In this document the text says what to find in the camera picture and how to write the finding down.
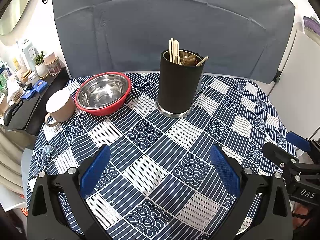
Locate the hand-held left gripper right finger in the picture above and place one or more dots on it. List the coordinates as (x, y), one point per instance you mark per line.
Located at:
(226, 172)

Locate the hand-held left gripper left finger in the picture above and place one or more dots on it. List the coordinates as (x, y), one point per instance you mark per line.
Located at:
(96, 170)

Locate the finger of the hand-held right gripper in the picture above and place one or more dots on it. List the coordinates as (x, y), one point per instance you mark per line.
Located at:
(297, 140)
(275, 152)

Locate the black cylindrical utensil holder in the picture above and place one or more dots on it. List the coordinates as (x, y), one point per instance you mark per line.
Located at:
(177, 87)

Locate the bunch of wooden chopsticks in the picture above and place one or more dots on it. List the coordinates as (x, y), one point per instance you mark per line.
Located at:
(174, 51)

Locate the clear eyeglasses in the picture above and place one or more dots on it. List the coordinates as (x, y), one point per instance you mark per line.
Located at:
(47, 152)

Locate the white panel board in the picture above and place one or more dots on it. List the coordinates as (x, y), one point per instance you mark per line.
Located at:
(300, 80)

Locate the red plastic colander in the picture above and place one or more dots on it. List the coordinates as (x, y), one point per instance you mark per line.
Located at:
(105, 110)

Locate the blue white patterned tablecloth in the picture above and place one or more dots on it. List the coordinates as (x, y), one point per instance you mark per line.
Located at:
(155, 140)

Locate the black backdrop clip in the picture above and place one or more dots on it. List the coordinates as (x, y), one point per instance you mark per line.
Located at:
(277, 76)

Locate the beige ceramic mug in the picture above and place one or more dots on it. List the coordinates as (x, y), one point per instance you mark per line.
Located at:
(62, 107)

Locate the stainless steel bowl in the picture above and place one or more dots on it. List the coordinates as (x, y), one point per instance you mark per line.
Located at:
(105, 92)

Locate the beige cloth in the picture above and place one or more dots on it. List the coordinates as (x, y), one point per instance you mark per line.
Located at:
(10, 160)

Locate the black side shelf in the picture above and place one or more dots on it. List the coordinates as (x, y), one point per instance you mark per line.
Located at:
(25, 115)

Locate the small blue box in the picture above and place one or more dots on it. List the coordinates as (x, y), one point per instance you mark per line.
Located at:
(40, 85)
(27, 94)

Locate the white round jar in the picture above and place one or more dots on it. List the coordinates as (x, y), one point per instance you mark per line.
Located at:
(33, 77)

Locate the pink glass jar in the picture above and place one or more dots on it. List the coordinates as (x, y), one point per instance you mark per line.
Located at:
(52, 65)

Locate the purple basket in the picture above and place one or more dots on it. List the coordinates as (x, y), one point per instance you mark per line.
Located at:
(312, 26)

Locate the small potted plant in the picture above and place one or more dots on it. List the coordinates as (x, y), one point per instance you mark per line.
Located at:
(40, 63)

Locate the white plastic bottle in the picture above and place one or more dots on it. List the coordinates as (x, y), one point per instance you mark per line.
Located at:
(28, 52)

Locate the oval wall mirror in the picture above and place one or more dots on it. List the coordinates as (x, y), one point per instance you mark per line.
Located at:
(15, 10)

